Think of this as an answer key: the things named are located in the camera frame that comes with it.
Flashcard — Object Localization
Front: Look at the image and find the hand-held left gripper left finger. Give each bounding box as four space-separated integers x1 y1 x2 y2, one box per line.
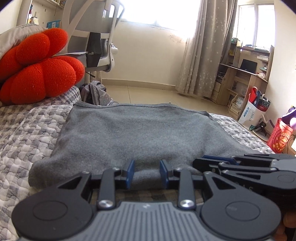
57 159 136 210

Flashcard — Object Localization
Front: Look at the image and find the dark grey sweater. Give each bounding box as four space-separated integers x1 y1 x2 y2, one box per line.
28 101 275 191

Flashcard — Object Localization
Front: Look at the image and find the red printed gift bag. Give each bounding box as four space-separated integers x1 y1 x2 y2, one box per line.
267 118 296 154

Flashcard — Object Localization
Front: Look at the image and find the white paper sheet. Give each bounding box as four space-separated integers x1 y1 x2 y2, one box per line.
54 51 88 56

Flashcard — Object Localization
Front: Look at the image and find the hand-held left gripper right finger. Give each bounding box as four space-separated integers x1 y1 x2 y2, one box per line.
159 159 234 210

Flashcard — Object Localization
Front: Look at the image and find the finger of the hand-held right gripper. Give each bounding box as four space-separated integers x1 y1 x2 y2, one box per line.
196 162 278 183
193 154 285 167

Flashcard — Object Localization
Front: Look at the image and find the red knitted flower cushion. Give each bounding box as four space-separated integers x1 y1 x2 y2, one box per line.
0 28 85 105

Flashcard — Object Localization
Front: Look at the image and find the white office chair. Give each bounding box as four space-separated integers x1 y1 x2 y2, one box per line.
55 0 123 78

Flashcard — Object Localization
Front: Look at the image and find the black screen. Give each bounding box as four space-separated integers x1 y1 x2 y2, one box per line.
240 59 258 73

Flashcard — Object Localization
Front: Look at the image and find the grey star curtain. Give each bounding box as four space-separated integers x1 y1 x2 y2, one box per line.
175 0 238 98

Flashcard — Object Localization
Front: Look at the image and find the window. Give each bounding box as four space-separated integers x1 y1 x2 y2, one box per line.
238 3 275 48

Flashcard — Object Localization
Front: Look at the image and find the grey backpack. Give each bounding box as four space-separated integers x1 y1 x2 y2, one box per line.
80 81 119 107

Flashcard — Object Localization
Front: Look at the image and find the small black stand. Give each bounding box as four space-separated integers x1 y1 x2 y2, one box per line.
252 122 269 139

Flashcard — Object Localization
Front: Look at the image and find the grey checkered quilt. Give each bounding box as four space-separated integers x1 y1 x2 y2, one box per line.
0 86 275 241

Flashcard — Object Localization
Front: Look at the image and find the white bookshelf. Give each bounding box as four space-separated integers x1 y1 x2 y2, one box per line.
17 0 67 26

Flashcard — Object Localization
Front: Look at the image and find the wooden desk with shelves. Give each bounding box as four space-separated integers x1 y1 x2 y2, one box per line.
211 38 275 121

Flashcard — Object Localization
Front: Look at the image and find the light grey printed pillow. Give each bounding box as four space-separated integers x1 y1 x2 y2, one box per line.
0 23 48 59

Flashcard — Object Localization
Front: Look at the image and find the small red bag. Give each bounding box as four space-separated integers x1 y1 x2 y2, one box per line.
249 87 262 105

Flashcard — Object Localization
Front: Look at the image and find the person's right hand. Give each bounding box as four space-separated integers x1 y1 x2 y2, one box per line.
275 210 296 241

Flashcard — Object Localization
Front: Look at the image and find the white shopping bag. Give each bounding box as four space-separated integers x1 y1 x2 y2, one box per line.
238 87 271 131

